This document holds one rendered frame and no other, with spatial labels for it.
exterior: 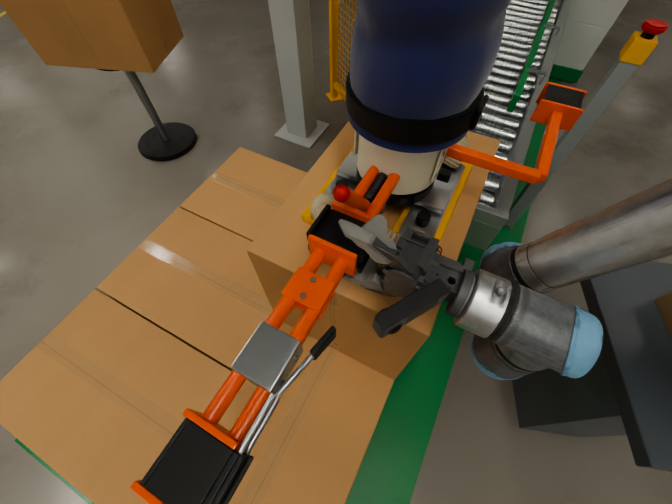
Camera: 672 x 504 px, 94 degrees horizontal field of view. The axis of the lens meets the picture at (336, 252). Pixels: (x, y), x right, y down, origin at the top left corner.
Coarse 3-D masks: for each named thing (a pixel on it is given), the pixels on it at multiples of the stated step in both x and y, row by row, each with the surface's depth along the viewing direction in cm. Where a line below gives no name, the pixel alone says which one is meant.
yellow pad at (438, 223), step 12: (444, 168) 72; (468, 168) 76; (444, 180) 71; (456, 180) 73; (456, 192) 72; (408, 216) 67; (420, 216) 64; (432, 216) 67; (444, 216) 68; (396, 228) 66; (420, 228) 66; (432, 228) 66; (444, 228) 66
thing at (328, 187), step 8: (336, 168) 76; (336, 176) 74; (328, 184) 73; (336, 184) 69; (344, 184) 69; (352, 184) 72; (320, 192) 72; (328, 192) 71; (312, 200) 71; (304, 216) 68
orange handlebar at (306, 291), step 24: (552, 120) 66; (456, 144) 62; (552, 144) 62; (504, 168) 59; (528, 168) 59; (360, 192) 56; (384, 192) 55; (312, 264) 48; (336, 264) 48; (288, 288) 45; (312, 288) 45; (288, 312) 44; (312, 312) 44; (240, 384) 39; (216, 408) 37; (240, 432) 36
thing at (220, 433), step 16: (192, 416) 35; (176, 432) 35; (192, 432) 35; (208, 432) 35; (224, 432) 35; (176, 448) 34; (192, 448) 34; (208, 448) 34; (224, 448) 34; (160, 464) 33; (176, 464) 33; (192, 464) 33; (208, 464) 33; (224, 464) 33; (144, 480) 32; (160, 480) 32; (176, 480) 32; (192, 480) 32; (208, 480) 32; (144, 496) 32; (160, 496) 32; (176, 496) 32; (192, 496) 32
